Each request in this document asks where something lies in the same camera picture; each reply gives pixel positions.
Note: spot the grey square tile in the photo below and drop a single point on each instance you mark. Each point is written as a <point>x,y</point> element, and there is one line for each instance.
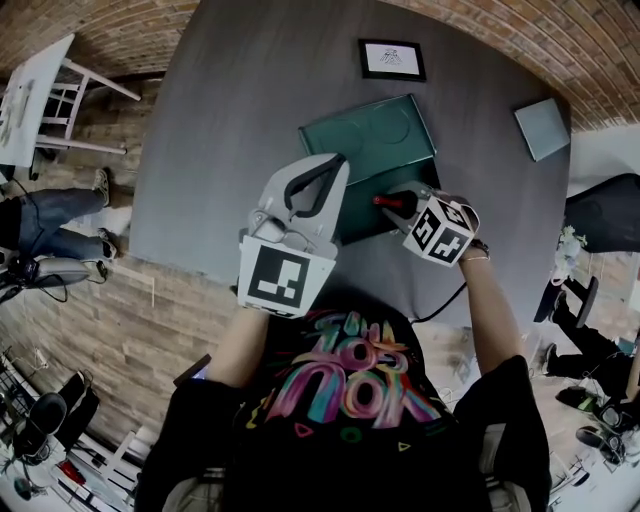
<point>542,129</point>

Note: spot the person's right forearm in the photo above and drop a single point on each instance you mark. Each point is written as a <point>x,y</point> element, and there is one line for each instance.
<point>492,320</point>

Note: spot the white flower bunch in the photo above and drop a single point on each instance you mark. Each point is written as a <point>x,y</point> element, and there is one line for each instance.
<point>572,247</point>

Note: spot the black office chair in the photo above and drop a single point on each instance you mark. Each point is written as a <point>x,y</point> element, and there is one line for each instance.
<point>610,215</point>

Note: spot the black picture frame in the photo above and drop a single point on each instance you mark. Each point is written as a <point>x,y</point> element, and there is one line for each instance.
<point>392,59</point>

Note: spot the person's black printed t-shirt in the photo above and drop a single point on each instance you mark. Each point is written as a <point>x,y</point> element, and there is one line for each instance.
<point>360,465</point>

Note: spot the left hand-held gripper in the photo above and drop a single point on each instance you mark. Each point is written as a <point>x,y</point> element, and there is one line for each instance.
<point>277,280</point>

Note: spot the dark green tool case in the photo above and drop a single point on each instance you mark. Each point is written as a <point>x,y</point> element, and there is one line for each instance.
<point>380,135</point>

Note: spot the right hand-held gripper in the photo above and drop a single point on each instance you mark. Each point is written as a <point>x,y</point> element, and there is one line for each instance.
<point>442,232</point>

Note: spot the person's left forearm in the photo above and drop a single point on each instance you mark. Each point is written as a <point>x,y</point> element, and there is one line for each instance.
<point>240,347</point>

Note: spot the white side table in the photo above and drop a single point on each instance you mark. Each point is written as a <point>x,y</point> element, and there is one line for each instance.
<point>30,105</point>

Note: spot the white wooden chair frame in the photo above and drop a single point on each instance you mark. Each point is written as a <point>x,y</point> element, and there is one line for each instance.
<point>65,107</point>

